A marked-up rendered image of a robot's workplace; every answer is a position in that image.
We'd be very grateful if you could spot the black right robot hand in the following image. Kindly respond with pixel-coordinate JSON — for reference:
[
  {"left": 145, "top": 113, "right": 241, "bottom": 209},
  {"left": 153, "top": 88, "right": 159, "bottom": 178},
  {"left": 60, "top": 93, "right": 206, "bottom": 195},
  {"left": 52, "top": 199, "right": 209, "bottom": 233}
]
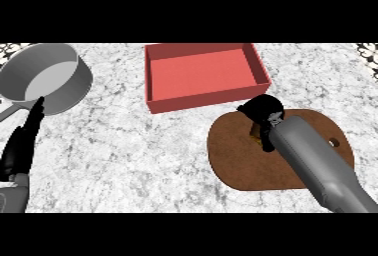
[{"left": 234, "top": 93, "right": 286, "bottom": 153}]

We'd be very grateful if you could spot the brown wooden cutting board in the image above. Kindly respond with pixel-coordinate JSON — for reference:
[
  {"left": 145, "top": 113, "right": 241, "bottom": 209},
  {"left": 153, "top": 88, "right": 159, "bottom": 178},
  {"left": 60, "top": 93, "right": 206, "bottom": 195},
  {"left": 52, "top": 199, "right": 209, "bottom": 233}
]
[{"left": 205, "top": 108, "right": 355, "bottom": 192}]

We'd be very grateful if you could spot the red cardboard box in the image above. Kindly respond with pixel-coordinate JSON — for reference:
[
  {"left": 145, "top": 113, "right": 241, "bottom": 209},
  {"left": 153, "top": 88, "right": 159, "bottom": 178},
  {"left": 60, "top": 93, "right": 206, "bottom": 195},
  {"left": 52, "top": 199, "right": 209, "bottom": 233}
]
[{"left": 143, "top": 43, "right": 272, "bottom": 115}]

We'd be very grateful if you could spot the grey metal saucepan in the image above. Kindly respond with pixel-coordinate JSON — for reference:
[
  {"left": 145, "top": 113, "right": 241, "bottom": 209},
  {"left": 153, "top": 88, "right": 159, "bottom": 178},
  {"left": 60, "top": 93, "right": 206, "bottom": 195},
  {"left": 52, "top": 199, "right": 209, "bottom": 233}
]
[{"left": 0, "top": 43, "right": 94, "bottom": 122}]

